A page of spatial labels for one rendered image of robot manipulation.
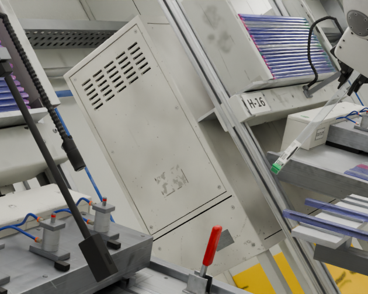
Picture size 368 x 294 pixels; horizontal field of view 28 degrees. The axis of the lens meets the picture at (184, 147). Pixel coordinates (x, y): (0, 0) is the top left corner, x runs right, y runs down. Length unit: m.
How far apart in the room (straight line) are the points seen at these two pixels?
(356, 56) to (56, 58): 2.82
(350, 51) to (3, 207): 0.65
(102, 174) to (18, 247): 2.76
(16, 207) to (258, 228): 0.96
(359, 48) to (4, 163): 0.63
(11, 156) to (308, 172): 0.88
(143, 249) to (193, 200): 0.91
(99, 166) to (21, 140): 2.59
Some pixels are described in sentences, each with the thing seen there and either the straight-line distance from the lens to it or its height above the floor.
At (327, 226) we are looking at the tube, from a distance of 1.15.
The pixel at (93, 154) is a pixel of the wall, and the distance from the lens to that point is 3.77.
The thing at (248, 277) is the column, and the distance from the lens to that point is 4.14.
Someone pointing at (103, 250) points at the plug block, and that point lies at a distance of 0.74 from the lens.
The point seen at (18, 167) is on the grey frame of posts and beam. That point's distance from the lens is 1.15.
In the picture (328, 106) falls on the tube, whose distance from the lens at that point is 1.33.
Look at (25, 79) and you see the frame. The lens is 1.27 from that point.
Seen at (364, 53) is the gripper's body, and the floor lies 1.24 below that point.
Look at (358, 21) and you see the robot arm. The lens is 1.15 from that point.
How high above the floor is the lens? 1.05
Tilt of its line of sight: 8 degrees up
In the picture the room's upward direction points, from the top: 28 degrees counter-clockwise
